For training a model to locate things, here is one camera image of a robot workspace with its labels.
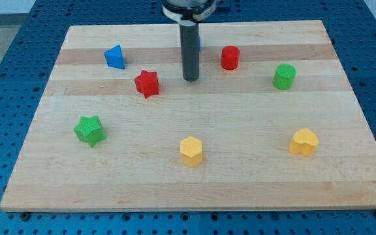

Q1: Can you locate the blue cube block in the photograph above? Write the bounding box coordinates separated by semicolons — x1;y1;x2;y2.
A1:
198;37;201;52

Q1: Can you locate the yellow hexagon block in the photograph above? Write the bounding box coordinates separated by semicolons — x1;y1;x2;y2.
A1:
180;136;203;167

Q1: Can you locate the red star block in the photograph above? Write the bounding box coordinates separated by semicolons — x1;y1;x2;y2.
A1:
134;70;160;99

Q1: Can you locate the red cylinder block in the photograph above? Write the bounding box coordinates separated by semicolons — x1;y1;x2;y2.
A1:
221;46;240;71

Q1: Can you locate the wooden board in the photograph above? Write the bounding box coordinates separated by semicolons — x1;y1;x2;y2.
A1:
0;20;376;212

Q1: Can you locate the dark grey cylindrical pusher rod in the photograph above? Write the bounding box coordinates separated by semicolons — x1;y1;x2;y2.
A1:
180;23;200;82

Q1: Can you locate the blue triangular prism block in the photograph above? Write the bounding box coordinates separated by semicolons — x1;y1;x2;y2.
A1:
104;45;125;69

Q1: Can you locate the green star block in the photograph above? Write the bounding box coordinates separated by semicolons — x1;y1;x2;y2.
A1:
73;116;106;148

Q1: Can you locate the green cylinder block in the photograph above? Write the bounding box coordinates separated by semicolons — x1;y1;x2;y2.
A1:
272;63;296;90

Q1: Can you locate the yellow heart block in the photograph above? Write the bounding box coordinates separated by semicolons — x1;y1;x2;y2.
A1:
289;128;319;157

